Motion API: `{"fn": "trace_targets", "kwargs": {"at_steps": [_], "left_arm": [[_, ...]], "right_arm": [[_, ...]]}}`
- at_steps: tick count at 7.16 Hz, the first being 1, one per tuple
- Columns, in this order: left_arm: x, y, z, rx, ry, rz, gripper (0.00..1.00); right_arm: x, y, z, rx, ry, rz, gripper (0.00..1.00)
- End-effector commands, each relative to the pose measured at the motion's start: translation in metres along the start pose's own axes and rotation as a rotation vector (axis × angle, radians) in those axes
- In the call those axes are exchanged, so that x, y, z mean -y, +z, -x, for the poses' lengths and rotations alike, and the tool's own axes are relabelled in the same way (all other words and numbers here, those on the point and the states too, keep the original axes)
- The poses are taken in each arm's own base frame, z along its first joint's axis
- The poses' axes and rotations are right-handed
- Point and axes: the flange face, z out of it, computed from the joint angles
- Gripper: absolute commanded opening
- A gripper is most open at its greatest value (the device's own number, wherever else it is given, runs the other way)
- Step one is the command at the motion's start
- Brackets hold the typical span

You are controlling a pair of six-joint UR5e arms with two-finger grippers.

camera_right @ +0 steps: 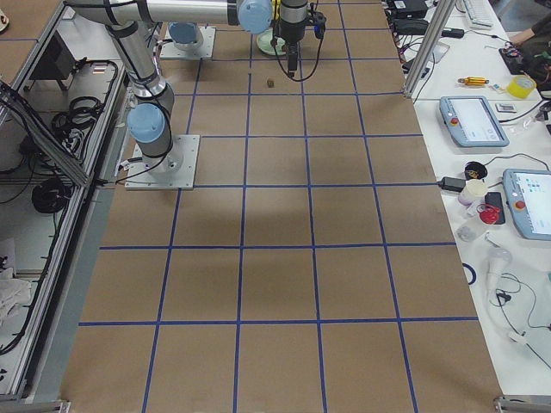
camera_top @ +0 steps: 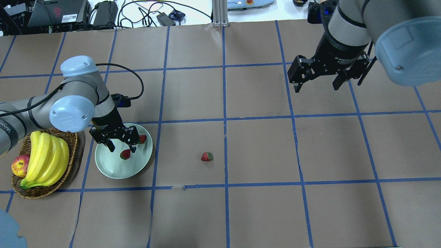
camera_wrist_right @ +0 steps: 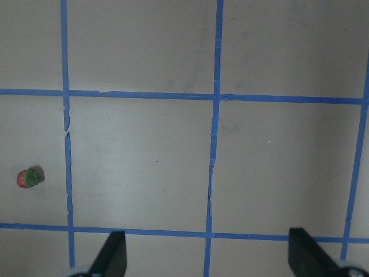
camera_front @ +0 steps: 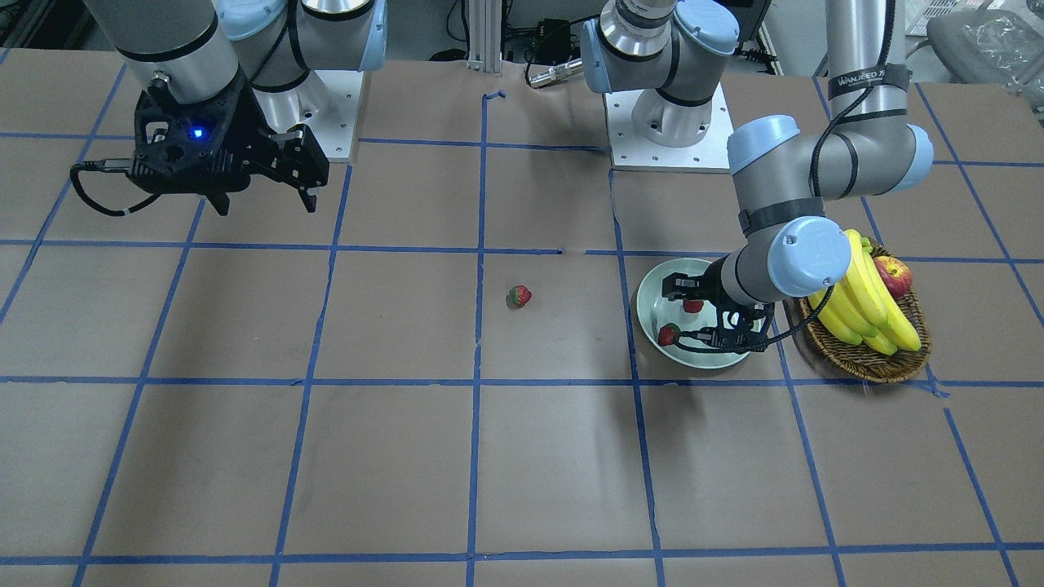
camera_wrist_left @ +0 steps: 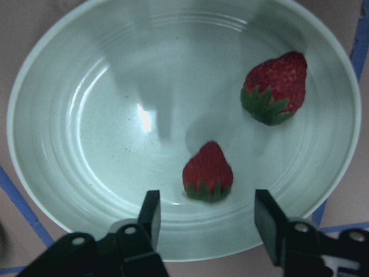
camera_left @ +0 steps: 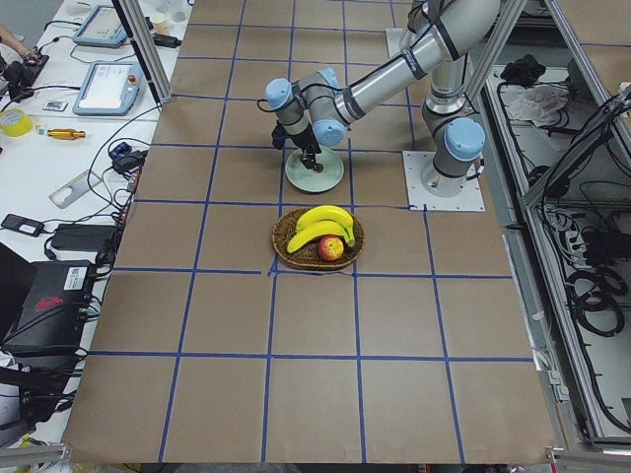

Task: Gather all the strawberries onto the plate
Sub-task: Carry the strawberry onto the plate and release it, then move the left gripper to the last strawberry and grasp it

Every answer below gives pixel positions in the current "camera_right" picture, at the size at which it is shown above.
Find aluminium frame post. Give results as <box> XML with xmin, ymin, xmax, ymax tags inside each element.
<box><xmin>403</xmin><ymin>0</ymin><xmax>455</xmax><ymax>98</ymax></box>

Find red round object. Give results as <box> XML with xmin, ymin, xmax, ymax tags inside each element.
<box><xmin>477</xmin><ymin>204</ymin><xmax>498</xmax><ymax>225</ymax></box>

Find white paper cup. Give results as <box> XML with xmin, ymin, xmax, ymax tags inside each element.
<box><xmin>457</xmin><ymin>179</ymin><xmax>488</xmax><ymax>207</ymax></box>

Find near teach pendant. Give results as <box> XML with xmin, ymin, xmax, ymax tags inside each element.
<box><xmin>503</xmin><ymin>169</ymin><xmax>551</xmax><ymax>241</ymax></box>

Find teach pendant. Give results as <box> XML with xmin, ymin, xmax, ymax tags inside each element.
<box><xmin>439</xmin><ymin>96</ymin><xmax>510</xmax><ymax>147</ymax></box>
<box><xmin>503</xmin><ymin>169</ymin><xmax>551</xmax><ymax>241</ymax></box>

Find yellow tape roll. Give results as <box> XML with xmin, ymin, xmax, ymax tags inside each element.
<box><xmin>505</xmin><ymin>75</ymin><xmax>536</xmax><ymax>99</ymax></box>

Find black box left shelf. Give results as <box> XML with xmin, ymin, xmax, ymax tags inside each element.
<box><xmin>30</xmin><ymin>31</ymin><xmax>77</xmax><ymax>90</ymax></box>

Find black round bowl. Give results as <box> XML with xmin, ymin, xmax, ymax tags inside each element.
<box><xmin>463</xmin><ymin>161</ymin><xmax>488</xmax><ymax>180</ymax></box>

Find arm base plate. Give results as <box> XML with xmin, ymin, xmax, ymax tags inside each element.
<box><xmin>158</xmin><ymin>23</ymin><xmax>216</xmax><ymax>60</ymax></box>

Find coiled black cables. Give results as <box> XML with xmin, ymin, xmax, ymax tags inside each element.
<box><xmin>31</xmin><ymin>176</ymin><xmax>70</xmax><ymax>215</ymax></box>

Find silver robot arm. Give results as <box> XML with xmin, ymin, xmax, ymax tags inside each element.
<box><xmin>65</xmin><ymin>1</ymin><xmax>242</xmax><ymax>165</ymax></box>
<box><xmin>226</xmin><ymin>1</ymin><xmax>325</xmax><ymax>79</ymax></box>

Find black phone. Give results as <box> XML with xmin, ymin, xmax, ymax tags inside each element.
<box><xmin>485</xmin><ymin>192</ymin><xmax>505</xmax><ymax>225</ymax></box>

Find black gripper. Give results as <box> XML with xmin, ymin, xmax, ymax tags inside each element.
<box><xmin>285</xmin><ymin>40</ymin><xmax>300</xmax><ymax>72</ymax></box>

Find gold cylinder part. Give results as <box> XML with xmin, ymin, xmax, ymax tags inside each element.
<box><xmin>457</xmin><ymin>77</ymin><xmax>489</xmax><ymax>87</ymax></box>

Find far teach pendant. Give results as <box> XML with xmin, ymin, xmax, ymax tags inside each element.
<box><xmin>439</xmin><ymin>96</ymin><xmax>510</xmax><ymax>147</ymax></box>

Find light green plate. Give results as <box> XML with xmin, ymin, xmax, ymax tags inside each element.
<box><xmin>256</xmin><ymin>30</ymin><xmax>286</xmax><ymax>57</ymax></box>

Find black power adapter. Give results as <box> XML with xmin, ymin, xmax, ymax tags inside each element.
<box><xmin>436</xmin><ymin>176</ymin><xmax>467</xmax><ymax>193</ymax></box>

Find white handheld device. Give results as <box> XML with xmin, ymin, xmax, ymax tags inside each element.
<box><xmin>486</xmin><ymin>248</ymin><xmax>512</xmax><ymax>301</ymax></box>

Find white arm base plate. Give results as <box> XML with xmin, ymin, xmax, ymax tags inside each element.
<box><xmin>124</xmin><ymin>134</ymin><xmax>201</xmax><ymax>190</ymax></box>

